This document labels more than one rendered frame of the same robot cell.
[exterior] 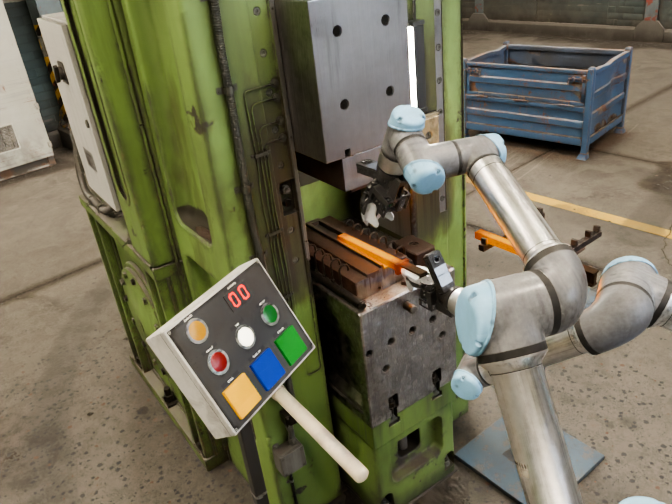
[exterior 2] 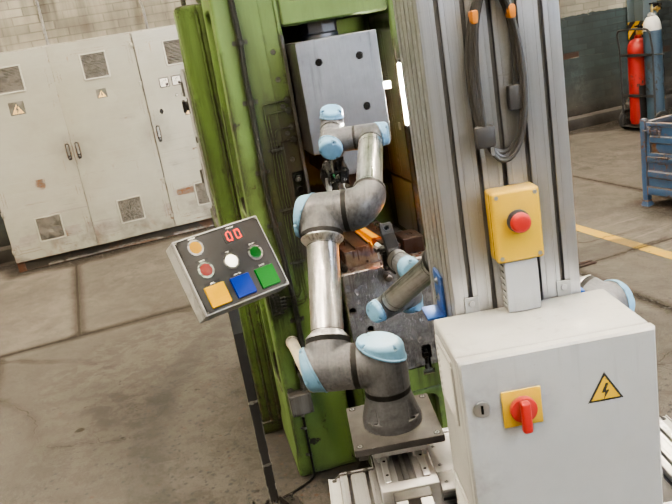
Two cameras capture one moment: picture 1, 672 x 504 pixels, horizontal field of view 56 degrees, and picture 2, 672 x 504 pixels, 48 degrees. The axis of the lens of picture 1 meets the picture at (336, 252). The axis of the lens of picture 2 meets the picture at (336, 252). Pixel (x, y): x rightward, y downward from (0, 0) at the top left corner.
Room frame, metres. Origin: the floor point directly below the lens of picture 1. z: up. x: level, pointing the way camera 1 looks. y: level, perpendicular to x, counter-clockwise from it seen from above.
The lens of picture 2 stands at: (-0.97, -1.00, 1.78)
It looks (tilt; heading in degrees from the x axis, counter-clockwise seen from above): 16 degrees down; 21
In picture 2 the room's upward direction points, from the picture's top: 10 degrees counter-clockwise
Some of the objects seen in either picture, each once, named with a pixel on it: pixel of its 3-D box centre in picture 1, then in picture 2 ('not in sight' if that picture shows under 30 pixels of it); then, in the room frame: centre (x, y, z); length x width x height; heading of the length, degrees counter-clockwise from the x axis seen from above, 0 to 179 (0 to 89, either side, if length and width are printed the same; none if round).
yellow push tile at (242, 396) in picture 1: (241, 396); (217, 295); (1.10, 0.25, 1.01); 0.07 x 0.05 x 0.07; 147
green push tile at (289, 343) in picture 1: (290, 345); (266, 276); (1.27, 0.14, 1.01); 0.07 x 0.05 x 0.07; 147
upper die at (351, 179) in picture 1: (330, 148); (341, 153); (1.80, -0.02, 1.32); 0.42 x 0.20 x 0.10; 32
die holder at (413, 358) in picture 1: (360, 313); (377, 296); (1.84, -0.06, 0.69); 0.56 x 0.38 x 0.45; 32
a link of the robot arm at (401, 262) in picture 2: not in sight; (406, 267); (1.31, -0.36, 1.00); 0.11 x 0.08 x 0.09; 32
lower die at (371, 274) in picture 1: (342, 253); (355, 240); (1.80, -0.02, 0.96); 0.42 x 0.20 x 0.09; 32
